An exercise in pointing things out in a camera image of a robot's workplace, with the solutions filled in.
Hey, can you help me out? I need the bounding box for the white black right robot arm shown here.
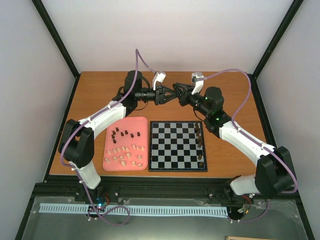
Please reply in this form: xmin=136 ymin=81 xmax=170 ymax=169
xmin=173 ymin=83 xmax=298 ymax=199

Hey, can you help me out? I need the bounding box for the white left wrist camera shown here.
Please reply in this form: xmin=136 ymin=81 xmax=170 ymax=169
xmin=152 ymin=71 xmax=167 ymax=91

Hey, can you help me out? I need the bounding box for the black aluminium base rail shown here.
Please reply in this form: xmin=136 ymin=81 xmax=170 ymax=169
xmin=32 ymin=176 xmax=298 ymax=207

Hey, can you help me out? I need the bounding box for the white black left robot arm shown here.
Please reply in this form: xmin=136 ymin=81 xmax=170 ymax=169
xmin=58 ymin=70 xmax=176 ymax=202

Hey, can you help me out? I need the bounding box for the black aluminium frame post left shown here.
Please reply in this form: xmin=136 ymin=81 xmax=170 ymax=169
xmin=31 ymin=0 xmax=80 ymax=79

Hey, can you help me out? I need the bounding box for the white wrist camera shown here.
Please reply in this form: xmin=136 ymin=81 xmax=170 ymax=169
xmin=191 ymin=72 xmax=205 ymax=95
xmin=152 ymin=71 xmax=167 ymax=91

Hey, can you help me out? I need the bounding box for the light blue slotted cable duct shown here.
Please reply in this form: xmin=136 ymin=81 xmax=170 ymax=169
xmin=38 ymin=203 xmax=228 ymax=218

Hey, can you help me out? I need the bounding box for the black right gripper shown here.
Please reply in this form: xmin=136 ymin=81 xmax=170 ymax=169
xmin=172 ymin=83 xmax=210 ymax=118

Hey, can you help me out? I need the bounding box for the black aluminium frame post right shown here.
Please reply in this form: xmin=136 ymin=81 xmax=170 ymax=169
xmin=252 ymin=0 xmax=304 ymax=81

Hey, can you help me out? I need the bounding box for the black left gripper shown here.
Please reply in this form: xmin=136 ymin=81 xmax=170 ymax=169
xmin=136 ymin=85 xmax=178 ymax=106

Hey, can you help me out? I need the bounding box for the black white chessboard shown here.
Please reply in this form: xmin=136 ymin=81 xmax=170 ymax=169
xmin=148 ymin=121 xmax=208 ymax=172

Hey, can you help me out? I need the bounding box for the black aluminium frame post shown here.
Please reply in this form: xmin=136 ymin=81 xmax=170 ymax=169
xmin=31 ymin=0 xmax=80 ymax=79
xmin=252 ymin=0 xmax=304 ymax=81

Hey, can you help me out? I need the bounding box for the pink plastic tray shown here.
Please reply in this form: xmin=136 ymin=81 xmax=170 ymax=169
xmin=102 ymin=116 xmax=149 ymax=172

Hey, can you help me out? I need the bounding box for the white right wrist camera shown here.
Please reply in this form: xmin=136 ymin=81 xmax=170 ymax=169
xmin=191 ymin=72 xmax=205 ymax=95

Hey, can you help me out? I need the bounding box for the black side frame rail right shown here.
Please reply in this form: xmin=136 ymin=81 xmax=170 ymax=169
xmin=246 ymin=72 xmax=288 ymax=186

